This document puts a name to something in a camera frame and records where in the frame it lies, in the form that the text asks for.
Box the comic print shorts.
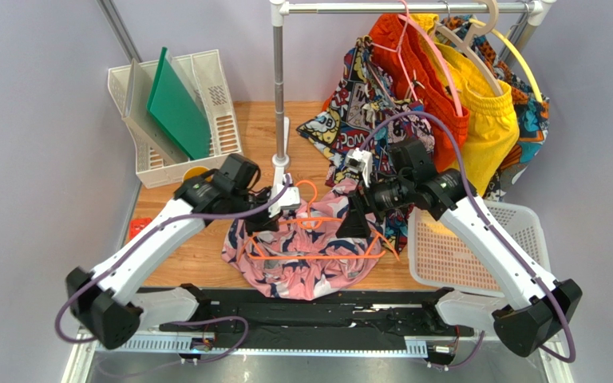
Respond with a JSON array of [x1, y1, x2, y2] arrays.
[[295, 34, 436, 253]]

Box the pink shark print shorts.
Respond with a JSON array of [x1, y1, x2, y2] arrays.
[[221, 180, 384, 301]]

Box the white plastic file rack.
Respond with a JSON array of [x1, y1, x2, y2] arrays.
[[108, 50, 243, 188]]

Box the beige wooden hanger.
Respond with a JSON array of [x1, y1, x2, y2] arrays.
[[433, 0, 505, 97]]

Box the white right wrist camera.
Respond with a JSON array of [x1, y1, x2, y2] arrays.
[[344, 148, 373, 188]]

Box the red cube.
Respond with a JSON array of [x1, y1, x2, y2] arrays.
[[128, 217, 152, 240]]

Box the yellow shorts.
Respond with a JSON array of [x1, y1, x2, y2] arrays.
[[429, 21, 519, 197]]

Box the pink plastic hanger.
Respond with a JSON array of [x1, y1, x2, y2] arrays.
[[369, 13, 469, 125]]

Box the blue orange patterned shorts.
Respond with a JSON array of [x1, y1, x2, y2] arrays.
[[440, 38, 549, 200]]

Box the metal clothes rack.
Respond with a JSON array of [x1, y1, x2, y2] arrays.
[[267, 0, 557, 184]]

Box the yellow plastic hanger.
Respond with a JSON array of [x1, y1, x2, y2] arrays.
[[474, 29, 544, 103]]

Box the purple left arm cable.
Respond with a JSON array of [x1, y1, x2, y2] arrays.
[[53, 180, 293, 379]]

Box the orange plastic hanger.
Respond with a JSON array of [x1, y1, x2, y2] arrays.
[[238, 180, 400, 261]]

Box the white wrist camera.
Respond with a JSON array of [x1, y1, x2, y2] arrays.
[[268, 172, 301, 217], [344, 148, 373, 188]]

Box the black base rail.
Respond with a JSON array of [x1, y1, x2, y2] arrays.
[[159, 288, 475, 351]]

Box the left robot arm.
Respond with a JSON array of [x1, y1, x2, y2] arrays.
[[54, 153, 293, 349]]

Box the yellow cup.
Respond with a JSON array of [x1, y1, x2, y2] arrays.
[[182, 166, 209, 182]]

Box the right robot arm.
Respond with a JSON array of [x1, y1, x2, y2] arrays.
[[336, 139, 583, 357]]

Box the grey plastic board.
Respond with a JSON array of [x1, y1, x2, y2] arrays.
[[121, 59, 188, 164]]

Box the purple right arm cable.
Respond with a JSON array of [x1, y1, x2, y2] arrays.
[[358, 110, 577, 371]]

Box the white plastic laundry basket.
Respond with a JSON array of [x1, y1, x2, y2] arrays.
[[405, 200, 551, 298]]

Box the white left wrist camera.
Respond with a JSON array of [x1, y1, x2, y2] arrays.
[[268, 172, 301, 217]]

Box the green plastic board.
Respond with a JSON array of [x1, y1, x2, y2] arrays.
[[146, 47, 212, 160]]

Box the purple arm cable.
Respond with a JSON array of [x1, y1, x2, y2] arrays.
[[358, 110, 577, 371], [53, 180, 293, 379]]

